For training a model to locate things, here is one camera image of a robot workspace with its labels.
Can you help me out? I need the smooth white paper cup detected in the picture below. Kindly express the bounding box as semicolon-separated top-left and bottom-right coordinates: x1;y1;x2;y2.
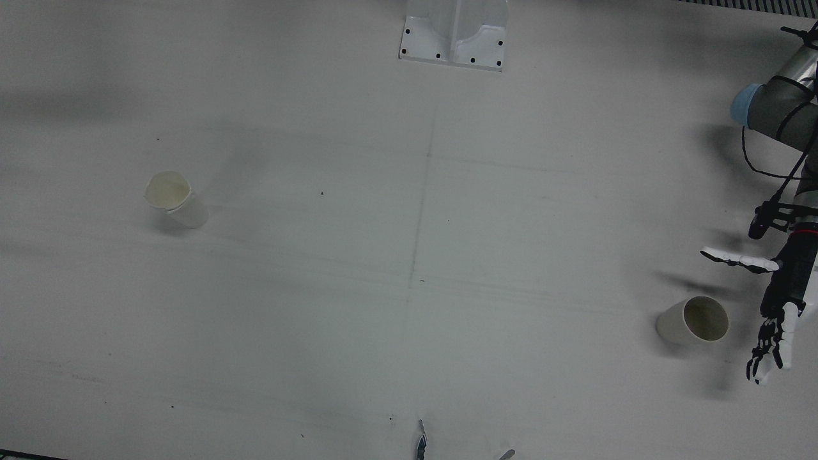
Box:
655;295;730;347

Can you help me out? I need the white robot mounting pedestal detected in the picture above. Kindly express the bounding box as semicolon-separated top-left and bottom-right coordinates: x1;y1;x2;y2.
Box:
399;0;510;72

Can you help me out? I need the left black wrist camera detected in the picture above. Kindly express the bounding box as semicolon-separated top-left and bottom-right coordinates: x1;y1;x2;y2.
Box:
748;199;796;241

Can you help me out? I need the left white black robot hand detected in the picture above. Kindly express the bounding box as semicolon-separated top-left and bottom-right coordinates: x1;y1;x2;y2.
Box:
700;224;818;386

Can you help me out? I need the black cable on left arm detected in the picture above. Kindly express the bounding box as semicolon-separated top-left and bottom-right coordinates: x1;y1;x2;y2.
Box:
741;125;818;205

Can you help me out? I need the white paper cup rim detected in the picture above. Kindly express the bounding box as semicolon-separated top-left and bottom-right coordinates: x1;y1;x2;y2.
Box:
144;171;210;229

